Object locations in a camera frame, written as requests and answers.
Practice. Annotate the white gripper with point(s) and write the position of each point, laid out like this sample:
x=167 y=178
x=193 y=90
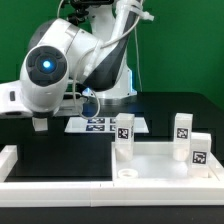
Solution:
x=11 y=105

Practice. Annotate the white square table top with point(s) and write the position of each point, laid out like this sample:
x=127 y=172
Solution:
x=154 y=160

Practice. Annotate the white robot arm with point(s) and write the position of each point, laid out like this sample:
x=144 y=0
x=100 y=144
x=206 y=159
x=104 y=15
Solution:
x=87 y=49

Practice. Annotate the white fiducial tag sheet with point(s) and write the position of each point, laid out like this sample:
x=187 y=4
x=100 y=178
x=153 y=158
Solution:
x=101 y=125

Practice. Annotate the white U-shaped obstacle fence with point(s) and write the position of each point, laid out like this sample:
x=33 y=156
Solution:
x=119 y=192

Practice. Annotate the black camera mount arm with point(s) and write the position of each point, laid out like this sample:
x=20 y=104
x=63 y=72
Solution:
x=80 y=12

